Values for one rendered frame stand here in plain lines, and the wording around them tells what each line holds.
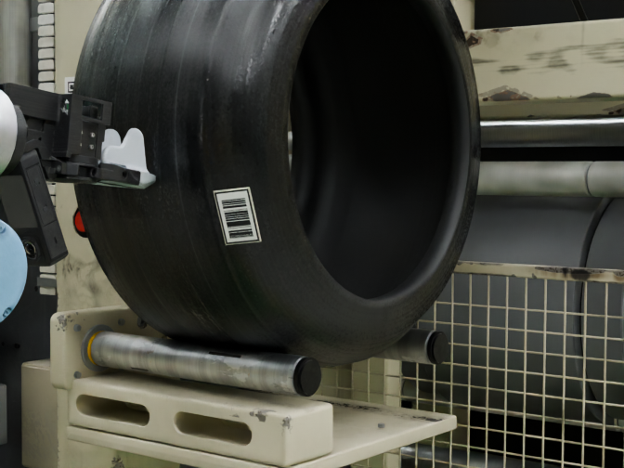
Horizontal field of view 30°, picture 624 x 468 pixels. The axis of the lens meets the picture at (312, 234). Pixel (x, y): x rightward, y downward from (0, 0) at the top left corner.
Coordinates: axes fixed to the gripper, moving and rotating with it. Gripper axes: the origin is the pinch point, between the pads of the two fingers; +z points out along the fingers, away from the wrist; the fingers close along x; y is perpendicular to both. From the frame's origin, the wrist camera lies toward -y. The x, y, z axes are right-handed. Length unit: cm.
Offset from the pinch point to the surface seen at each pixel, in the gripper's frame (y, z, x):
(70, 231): -4.4, 20.9, 35.2
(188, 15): 18.4, 1.7, -2.8
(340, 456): -28.7, 24.2, -11.1
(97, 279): -10.8, 21.7, 29.6
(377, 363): -22, 81, 23
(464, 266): -5, 62, -4
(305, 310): -12.1, 15.8, -10.8
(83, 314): -15.2, 14.1, 23.5
